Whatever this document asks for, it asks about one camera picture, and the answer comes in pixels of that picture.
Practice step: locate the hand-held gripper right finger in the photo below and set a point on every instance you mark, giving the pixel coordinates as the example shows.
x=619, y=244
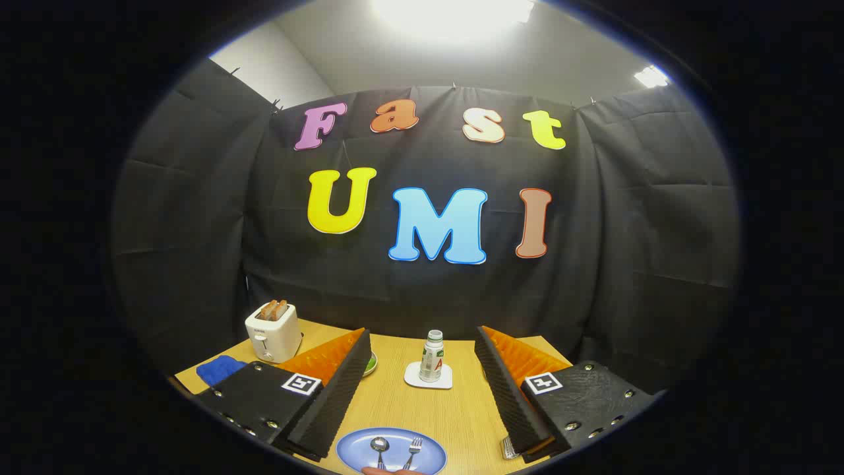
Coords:
x=504, y=389

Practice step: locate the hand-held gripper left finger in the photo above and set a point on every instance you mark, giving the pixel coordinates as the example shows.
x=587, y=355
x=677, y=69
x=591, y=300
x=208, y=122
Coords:
x=343, y=389

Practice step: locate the oval plate of food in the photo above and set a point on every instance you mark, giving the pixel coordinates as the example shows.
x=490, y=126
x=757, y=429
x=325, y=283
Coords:
x=371, y=364

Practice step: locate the blue round plate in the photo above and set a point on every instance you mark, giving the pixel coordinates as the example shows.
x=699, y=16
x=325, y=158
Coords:
x=359, y=455

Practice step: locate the white coaster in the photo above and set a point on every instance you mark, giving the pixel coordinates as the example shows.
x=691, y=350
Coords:
x=414, y=378

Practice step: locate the white plastic bottle green cap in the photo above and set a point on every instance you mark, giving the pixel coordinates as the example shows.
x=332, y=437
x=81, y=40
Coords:
x=432, y=359

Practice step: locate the white toaster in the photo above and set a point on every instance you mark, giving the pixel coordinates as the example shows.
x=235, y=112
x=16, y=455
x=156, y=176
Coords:
x=273, y=336

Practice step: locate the toast slice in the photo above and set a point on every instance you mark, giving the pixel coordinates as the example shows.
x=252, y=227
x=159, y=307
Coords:
x=282, y=309
x=268, y=310

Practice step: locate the blue folded cloth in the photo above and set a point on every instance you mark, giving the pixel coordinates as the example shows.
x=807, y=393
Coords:
x=219, y=369

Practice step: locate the black backdrop cloth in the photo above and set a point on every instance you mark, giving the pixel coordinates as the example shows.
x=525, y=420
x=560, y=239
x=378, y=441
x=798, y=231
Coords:
x=593, y=231

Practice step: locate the ceiling light panel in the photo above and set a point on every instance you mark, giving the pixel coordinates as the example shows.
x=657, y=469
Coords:
x=455, y=16
x=651, y=76

